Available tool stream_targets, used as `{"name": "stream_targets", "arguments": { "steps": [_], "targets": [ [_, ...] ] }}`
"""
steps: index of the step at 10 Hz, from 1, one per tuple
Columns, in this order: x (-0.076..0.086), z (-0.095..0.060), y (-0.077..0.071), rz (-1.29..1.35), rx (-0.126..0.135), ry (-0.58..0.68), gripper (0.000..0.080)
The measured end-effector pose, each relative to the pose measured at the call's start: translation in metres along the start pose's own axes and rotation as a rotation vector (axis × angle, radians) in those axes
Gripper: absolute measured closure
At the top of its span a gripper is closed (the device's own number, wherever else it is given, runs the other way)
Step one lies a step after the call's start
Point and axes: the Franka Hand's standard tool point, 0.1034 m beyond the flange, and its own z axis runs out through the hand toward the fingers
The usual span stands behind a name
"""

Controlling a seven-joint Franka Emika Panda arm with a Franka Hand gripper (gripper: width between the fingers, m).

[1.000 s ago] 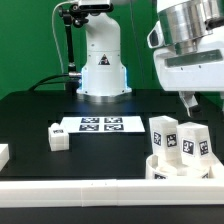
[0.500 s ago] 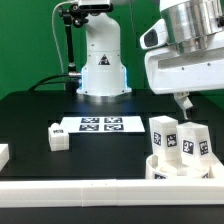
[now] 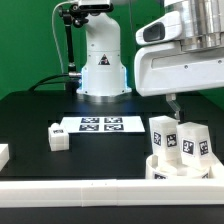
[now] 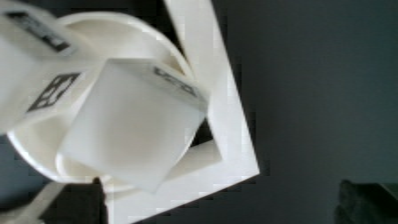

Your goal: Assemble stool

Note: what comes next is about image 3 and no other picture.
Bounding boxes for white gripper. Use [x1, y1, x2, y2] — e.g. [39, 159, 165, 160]
[134, 41, 224, 121]

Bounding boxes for white marker sheet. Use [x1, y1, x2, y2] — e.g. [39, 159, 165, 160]
[60, 116, 145, 133]

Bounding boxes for white U-shaped fence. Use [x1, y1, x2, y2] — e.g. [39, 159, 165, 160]
[0, 143, 224, 209]

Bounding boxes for black cables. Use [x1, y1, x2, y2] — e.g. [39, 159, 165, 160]
[28, 73, 72, 92]

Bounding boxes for camera on mount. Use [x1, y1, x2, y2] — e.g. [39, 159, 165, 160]
[78, 0, 112, 12]

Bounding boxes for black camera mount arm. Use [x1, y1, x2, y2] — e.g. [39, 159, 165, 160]
[58, 3, 100, 92]

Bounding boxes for white cable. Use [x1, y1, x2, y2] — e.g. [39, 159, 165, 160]
[51, 0, 78, 92]

